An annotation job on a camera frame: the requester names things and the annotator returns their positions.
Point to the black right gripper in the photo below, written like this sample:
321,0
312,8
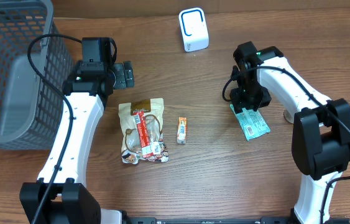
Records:
250,101

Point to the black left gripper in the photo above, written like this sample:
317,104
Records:
119,76

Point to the teal orange snack packet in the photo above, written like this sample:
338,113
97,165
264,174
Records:
251,122

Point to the white brown snack wrapper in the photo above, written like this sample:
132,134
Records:
131,152

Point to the red white snack bar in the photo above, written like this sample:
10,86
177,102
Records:
143,134

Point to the small orange white packet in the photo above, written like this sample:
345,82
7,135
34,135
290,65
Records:
182,130

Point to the green lid Knorr jar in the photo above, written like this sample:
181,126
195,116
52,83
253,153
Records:
288,116

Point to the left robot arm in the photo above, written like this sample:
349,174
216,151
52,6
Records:
59,195

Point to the white barcode scanner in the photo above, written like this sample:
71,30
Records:
194,29

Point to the grey plastic mesh basket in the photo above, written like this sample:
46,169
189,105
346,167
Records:
30,111

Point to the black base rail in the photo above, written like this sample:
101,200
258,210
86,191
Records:
263,220

